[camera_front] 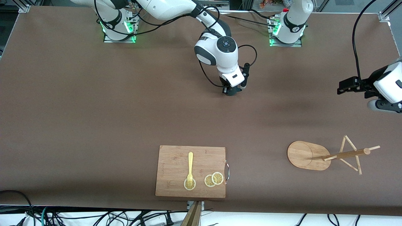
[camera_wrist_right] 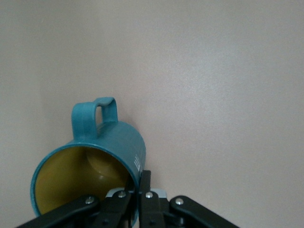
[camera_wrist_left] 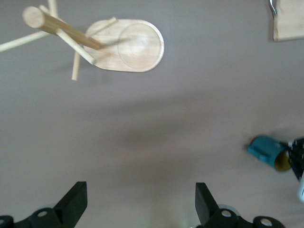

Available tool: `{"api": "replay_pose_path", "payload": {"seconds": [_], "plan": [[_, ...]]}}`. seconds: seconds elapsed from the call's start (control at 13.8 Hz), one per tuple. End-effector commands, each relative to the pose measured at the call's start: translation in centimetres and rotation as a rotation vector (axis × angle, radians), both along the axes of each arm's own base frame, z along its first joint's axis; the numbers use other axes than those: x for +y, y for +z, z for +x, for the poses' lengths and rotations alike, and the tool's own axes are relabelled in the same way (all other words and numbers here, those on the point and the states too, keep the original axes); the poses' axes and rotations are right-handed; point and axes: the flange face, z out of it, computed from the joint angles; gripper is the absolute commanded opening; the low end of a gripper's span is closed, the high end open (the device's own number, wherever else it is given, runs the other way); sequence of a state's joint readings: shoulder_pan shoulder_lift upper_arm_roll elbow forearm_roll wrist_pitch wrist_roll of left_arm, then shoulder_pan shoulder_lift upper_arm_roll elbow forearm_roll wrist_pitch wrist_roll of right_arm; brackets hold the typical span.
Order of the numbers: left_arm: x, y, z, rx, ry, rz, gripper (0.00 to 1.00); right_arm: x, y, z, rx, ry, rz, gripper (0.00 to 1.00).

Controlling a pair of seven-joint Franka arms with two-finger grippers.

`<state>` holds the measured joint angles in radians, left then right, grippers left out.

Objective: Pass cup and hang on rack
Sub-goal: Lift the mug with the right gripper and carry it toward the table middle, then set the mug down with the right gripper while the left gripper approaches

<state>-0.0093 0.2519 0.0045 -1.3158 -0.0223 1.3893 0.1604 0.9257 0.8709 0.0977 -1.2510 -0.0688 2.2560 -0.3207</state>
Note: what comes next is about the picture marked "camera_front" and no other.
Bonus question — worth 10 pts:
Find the wooden mug rack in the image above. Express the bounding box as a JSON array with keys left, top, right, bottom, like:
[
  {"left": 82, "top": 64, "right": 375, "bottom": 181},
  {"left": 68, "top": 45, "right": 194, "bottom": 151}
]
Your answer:
[{"left": 287, "top": 135, "right": 381, "bottom": 175}]

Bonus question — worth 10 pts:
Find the yellow plastic fork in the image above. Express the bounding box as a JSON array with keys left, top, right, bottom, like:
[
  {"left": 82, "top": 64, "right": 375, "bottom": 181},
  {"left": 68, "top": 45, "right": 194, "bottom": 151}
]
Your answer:
[{"left": 187, "top": 152, "right": 194, "bottom": 186}]

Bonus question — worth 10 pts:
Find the bamboo cutting board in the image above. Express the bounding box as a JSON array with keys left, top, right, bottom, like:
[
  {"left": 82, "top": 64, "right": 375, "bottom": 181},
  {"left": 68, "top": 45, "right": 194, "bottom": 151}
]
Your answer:
[{"left": 155, "top": 145, "right": 230, "bottom": 198}]

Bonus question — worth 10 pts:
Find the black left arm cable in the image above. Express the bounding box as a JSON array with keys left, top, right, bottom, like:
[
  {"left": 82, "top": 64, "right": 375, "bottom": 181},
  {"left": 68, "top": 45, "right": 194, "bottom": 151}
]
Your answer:
[{"left": 351, "top": 0, "right": 379, "bottom": 81}]

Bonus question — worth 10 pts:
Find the black cable on table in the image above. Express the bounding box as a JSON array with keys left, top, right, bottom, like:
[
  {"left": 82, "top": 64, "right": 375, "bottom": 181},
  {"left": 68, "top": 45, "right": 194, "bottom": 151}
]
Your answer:
[{"left": 220, "top": 9, "right": 278, "bottom": 29}]

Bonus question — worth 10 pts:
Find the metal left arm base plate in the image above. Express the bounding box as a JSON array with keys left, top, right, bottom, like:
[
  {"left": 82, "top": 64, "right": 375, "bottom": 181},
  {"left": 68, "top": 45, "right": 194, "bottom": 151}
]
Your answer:
[{"left": 269, "top": 19, "right": 302, "bottom": 47}]

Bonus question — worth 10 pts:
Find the aluminium frame bracket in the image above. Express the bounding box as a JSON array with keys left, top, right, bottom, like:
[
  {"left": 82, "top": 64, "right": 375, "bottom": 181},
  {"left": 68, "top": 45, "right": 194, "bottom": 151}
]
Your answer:
[
  {"left": 378, "top": 0, "right": 402, "bottom": 22},
  {"left": 17, "top": 0, "right": 32, "bottom": 13}
]

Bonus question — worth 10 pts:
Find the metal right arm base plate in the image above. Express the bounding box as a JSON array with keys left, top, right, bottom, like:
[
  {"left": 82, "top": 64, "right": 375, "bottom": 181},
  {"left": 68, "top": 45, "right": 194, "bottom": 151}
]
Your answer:
[{"left": 103, "top": 14, "right": 137, "bottom": 43}]

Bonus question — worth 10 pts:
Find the black floor cable bundle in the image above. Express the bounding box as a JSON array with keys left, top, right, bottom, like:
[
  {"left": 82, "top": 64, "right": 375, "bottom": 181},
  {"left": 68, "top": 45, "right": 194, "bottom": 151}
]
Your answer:
[{"left": 47, "top": 210, "right": 181, "bottom": 226}]

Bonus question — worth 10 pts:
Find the black looped floor cable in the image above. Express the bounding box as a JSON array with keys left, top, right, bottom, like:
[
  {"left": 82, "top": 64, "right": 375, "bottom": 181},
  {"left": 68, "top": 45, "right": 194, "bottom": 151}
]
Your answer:
[{"left": 0, "top": 190, "right": 35, "bottom": 226}]

